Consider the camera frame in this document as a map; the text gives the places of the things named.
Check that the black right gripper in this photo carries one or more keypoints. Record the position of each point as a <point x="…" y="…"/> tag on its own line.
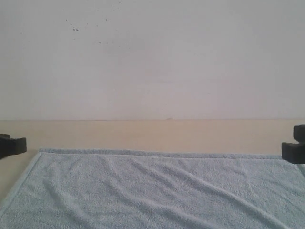
<point x="295" y="152"/>

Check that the light blue fleece towel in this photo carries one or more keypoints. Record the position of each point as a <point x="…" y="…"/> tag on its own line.
<point x="125" y="189"/>

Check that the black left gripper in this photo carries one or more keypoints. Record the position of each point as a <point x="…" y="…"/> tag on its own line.
<point x="11" y="146"/>

